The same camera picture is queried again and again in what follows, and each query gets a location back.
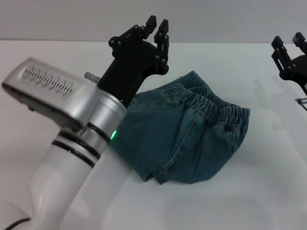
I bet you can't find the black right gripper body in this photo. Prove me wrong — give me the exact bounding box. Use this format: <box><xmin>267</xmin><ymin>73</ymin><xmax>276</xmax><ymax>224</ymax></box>
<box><xmin>287</xmin><ymin>54</ymin><xmax>307</xmax><ymax>97</ymax></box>

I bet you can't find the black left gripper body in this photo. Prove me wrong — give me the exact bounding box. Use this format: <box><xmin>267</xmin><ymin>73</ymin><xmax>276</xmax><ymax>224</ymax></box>
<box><xmin>95</xmin><ymin>39</ymin><xmax>160</xmax><ymax>109</ymax></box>

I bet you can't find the blue denim shorts cartoon print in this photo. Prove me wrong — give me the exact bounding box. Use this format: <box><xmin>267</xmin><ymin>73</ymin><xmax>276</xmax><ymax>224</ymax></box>
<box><xmin>111</xmin><ymin>70</ymin><xmax>251</xmax><ymax>185</ymax></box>

